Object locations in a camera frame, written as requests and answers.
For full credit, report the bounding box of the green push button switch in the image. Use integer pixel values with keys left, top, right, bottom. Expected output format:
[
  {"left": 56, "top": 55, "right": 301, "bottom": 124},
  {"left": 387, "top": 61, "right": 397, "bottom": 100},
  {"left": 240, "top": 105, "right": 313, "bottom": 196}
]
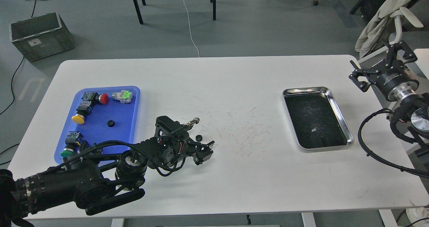
[{"left": 60, "top": 131, "right": 82, "bottom": 158}]

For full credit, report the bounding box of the blue plastic tray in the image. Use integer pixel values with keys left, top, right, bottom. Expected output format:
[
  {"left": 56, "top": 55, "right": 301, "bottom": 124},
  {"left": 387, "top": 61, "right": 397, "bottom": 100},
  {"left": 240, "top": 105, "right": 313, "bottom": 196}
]
[{"left": 54, "top": 86, "right": 141, "bottom": 163}]

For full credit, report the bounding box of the beige cloth on chair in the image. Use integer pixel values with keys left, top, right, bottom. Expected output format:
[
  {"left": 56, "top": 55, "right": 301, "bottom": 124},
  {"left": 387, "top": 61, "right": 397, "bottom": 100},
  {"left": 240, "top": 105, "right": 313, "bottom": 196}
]
[{"left": 355, "top": 0, "right": 411, "bottom": 58}]

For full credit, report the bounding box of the grey plastic crate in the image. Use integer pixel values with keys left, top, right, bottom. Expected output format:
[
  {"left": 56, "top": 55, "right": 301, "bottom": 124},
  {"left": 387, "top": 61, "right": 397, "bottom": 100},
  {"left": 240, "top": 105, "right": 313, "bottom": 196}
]
[{"left": 9, "top": 12, "right": 75, "bottom": 62}]

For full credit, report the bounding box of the black table leg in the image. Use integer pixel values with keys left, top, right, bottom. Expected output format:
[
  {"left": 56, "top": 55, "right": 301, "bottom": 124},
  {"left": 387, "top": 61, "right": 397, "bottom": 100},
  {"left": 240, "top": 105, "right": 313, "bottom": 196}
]
[{"left": 133, "top": 0, "right": 146, "bottom": 25}]

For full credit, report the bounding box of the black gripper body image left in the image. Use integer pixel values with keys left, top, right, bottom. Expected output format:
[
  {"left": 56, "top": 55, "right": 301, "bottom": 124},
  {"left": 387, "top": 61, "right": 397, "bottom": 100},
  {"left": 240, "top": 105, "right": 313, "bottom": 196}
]
[{"left": 134, "top": 116, "right": 202, "bottom": 170}]

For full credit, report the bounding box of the white office chair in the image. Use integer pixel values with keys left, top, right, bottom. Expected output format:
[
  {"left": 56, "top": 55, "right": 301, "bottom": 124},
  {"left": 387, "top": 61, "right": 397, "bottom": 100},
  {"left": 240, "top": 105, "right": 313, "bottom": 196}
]
[{"left": 355, "top": 6, "right": 429, "bottom": 107}]

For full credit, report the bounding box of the image-left gripper finger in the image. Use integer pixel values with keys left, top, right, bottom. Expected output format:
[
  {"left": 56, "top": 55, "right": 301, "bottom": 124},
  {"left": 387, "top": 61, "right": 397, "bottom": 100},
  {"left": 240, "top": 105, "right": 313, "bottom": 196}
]
[
  {"left": 191, "top": 150, "right": 213, "bottom": 165},
  {"left": 193, "top": 140, "right": 215, "bottom": 152}
]

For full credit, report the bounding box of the steel tray with black mat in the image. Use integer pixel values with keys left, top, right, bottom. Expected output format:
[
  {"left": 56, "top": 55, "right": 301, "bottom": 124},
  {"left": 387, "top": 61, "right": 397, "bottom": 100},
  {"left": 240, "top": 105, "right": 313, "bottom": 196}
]
[{"left": 283, "top": 86, "right": 355, "bottom": 152}]

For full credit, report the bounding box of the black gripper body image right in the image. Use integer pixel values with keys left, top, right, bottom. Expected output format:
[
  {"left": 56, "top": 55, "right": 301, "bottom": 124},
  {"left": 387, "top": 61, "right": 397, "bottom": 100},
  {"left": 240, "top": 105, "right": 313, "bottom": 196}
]
[{"left": 370, "top": 66, "right": 419, "bottom": 102}]

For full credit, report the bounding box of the grey switch with green tab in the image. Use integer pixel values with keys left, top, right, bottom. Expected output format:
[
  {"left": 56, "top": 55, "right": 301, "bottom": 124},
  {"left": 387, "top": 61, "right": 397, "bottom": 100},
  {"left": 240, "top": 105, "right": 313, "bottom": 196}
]
[{"left": 112, "top": 90, "right": 133, "bottom": 104}]

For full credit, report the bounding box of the white floor cable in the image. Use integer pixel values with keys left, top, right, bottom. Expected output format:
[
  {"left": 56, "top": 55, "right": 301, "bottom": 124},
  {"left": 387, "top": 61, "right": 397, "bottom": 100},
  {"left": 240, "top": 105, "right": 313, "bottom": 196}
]
[{"left": 180, "top": 0, "right": 200, "bottom": 58}]

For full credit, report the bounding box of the yellow push button switch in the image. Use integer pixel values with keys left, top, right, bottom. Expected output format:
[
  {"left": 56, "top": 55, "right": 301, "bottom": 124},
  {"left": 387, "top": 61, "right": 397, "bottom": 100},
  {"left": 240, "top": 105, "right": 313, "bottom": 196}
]
[{"left": 71, "top": 100, "right": 94, "bottom": 125}]

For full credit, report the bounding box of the red mushroom push button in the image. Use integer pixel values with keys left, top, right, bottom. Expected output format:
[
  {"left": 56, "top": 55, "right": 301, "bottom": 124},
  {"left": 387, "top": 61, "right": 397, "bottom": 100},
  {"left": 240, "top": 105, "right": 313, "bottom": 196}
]
[{"left": 81, "top": 92, "right": 109, "bottom": 105}]

